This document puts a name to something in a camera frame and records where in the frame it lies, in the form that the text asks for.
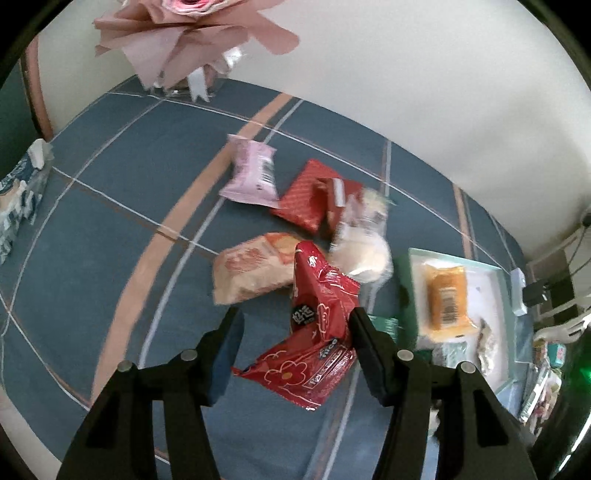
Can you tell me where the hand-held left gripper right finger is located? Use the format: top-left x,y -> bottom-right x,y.
347,307 -> 539,480

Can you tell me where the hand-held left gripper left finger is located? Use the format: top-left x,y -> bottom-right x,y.
55,307 -> 245,480

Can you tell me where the green snack packet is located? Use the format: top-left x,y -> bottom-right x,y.
369,316 -> 400,342

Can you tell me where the red flower-print snack packet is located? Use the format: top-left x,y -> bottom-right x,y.
290,240 -> 362,344
232,330 -> 358,411

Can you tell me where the beige snack packet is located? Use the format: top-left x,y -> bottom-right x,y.
211,232 -> 301,305

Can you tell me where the clear bag of white pastry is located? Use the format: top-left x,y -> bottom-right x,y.
329,226 -> 394,284
339,187 -> 398,236

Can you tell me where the white tray with teal rim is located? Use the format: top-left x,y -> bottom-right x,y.
399,248 -> 522,393

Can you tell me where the red packet with white label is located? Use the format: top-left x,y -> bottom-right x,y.
316,176 -> 365,241

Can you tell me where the pink snack packet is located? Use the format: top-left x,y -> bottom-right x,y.
218,134 -> 281,207

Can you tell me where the orange snack packet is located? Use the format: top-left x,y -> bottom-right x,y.
425,261 -> 481,342

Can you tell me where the crinkled clear wrapper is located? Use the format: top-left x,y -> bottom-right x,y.
475,318 -> 499,374

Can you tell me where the red patterned flat packet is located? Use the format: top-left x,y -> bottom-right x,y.
270,159 -> 345,234

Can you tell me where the colourful printed packaging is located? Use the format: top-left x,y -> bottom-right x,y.
519,337 -> 568,437

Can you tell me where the black power adapter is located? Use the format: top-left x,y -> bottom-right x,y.
524,277 -> 573,308

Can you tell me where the blue plaid bedsheet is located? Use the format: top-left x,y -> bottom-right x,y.
0,60 -> 536,480

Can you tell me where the white plastic chair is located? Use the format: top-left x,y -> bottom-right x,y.
526,222 -> 591,342

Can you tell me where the blue patterned tissue pack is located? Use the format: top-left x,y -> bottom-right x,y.
0,138 -> 54,266

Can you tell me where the pink paper flower bouquet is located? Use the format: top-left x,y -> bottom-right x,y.
92,0 -> 301,100

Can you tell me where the pink bed frame edge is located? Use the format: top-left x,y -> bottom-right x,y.
23,44 -> 54,141

